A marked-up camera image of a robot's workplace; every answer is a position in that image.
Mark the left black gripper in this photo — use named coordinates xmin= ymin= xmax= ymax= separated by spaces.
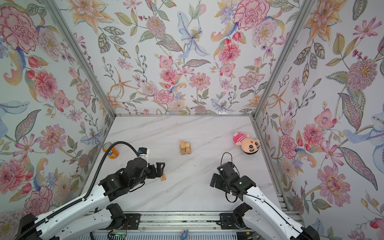
xmin=130 ymin=161 xmax=168 ymax=191

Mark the ridged wood block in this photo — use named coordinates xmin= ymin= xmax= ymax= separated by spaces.
xmin=185 ymin=142 xmax=191 ymax=150

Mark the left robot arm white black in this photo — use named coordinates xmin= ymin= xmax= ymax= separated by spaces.
xmin=15 ymin=158 xmax=166 ymax=240

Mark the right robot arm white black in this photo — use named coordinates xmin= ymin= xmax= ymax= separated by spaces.
xmin=210 ymin=162 xmax=320 ymax=240

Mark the pink plush doll toy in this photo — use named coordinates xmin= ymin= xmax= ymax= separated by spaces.
xmin=233 ymin=133 xmax=261 ymax=155

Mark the orange soda can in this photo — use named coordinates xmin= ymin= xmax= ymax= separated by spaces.
xmin=103 ymin=142 xmax=119 ymax=159

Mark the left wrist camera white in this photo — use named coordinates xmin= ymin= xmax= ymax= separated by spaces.
xmin=138 ymin=147 xmax=150 ymax=163

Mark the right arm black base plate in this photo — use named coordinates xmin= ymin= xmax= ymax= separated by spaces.
xmin=219 ymin=213 xmax=247 ymax=230

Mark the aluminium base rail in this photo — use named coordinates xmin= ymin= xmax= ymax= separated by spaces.
xmin=100 ymin=211 xmax=267 ymax=235

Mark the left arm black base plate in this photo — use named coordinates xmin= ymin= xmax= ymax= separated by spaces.
xmin=106 ymin=214 xmax=142 ymax=230

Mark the small colourful object on rail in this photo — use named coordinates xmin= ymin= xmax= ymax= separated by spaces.
xmin=180 ymin=230 xmax=189 ymax=240

